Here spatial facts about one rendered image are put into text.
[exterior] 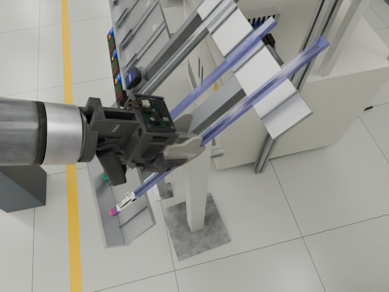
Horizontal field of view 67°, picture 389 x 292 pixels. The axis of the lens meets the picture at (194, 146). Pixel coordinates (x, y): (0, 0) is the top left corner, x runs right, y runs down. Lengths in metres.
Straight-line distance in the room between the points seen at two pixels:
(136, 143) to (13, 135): 0.14
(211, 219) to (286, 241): 0.35
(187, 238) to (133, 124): 1.08
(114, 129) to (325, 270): 1.27
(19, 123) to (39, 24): 2.20
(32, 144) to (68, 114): 0.05
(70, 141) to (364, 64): 1.08
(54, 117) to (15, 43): 2.10
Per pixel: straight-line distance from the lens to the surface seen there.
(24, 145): 0.36
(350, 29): 1.03
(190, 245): 1.41
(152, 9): 0.96
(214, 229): 1.42
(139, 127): 0.38
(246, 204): 1.49
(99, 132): 0.38
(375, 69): 1.26
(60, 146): 0.36
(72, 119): 0.37
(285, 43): 1.23
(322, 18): 0.86
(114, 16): 1.15
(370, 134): 1.91
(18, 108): 0.36
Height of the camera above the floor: 1.39
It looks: 60 degrees down
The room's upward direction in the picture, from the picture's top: straight up
